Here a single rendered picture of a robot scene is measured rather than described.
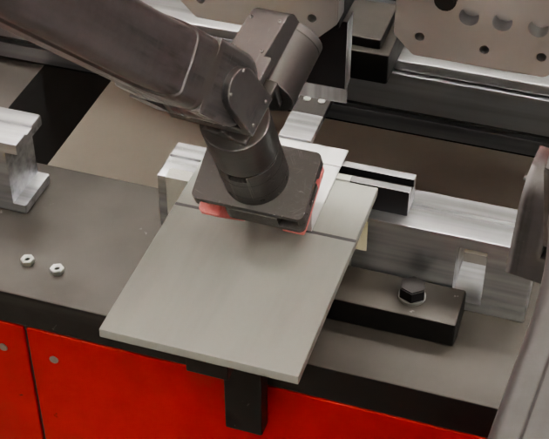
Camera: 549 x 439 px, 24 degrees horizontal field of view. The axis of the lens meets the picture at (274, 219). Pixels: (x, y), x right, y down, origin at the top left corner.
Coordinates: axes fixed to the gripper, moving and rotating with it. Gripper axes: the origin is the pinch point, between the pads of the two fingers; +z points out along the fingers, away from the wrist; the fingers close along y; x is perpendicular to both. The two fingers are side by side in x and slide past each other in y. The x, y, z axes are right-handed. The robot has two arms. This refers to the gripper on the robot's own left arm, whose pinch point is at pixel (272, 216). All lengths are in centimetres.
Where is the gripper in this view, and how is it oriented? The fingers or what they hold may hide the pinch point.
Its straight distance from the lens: 117.8
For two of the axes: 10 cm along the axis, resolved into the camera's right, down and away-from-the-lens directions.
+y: -9.5, -2.0, 2.5
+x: -2.8, 9.0, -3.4
